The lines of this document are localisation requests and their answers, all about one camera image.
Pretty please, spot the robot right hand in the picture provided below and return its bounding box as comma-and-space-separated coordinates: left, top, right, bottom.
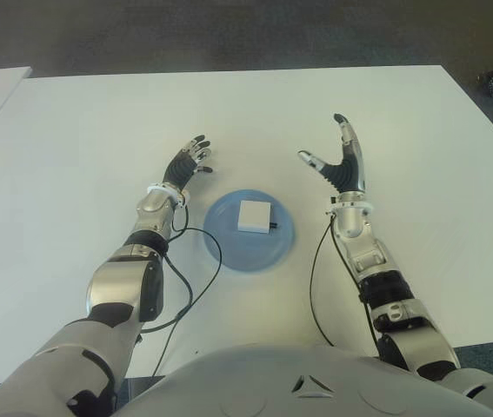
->
297, 112, 368, 195

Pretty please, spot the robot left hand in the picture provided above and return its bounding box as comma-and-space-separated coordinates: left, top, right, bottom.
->
162, 133, 215, 191

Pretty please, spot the white charger plug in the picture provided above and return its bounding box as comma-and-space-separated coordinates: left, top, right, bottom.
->
236, 199, 278, 235

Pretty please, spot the blue plastic plate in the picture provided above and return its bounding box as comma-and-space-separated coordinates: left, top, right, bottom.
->
202, 187, 296, 274

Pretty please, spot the grey robot torso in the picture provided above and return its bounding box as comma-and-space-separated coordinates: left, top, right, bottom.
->
126, 342, 493, 417

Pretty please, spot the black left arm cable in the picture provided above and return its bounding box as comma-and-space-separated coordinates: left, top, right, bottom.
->
141, 203, 224, 377

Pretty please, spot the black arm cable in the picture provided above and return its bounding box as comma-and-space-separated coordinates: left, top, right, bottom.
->
310, 221, 382, 357
141, 203, 224, 377

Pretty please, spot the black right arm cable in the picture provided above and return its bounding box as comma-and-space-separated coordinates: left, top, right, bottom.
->
310, 221, 382, 357

